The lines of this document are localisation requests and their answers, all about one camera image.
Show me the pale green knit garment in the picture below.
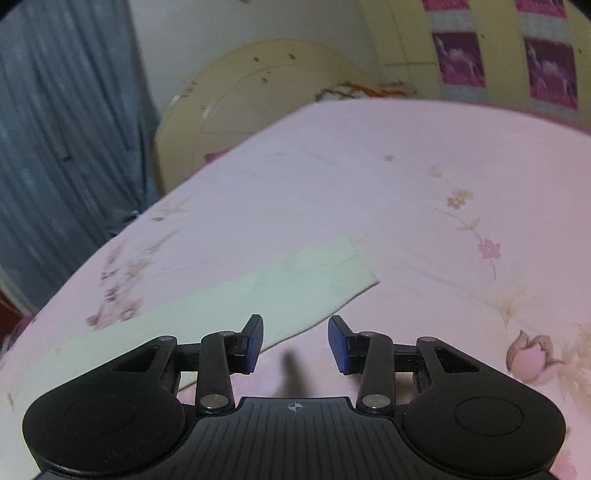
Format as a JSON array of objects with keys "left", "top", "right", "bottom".
[{"left": 52, "top": 239, "right": 379, "bottom": 385}]

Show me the pink floral bedsheet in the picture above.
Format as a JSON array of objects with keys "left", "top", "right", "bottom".
[{"left": 1, "top": 100, "right": 590, "bottom": 479}]

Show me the blue grey curtain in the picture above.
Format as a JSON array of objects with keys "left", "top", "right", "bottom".
[{"left": 1, "top": 1, "right": 158, "bottom": 306}]

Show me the cream round headboard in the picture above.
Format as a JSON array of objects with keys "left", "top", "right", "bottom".
[{"left": 154, "top": 38, "right": 408, "bottom": 195}]

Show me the purple poster left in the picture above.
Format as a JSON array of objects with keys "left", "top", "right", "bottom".
[{"left": 422, "top": 0, "right": 486, "bottom": 88}]

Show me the purple poster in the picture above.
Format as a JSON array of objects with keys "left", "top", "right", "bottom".
[
  {"left": 514, "top": 0, "right": 578, "bottom": 111},
  {"left": 422, "top": 0, "right": 486, "bottom": 88}
]

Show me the yellow wardrobe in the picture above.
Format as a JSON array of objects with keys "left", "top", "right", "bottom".
[{"left": 362, "top": 1, "right": 590, "bottom": 129}]

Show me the purple poster right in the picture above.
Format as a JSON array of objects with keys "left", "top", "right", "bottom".
[{"left": 514, "top": 0, "right": 578, "bottom": 111}]

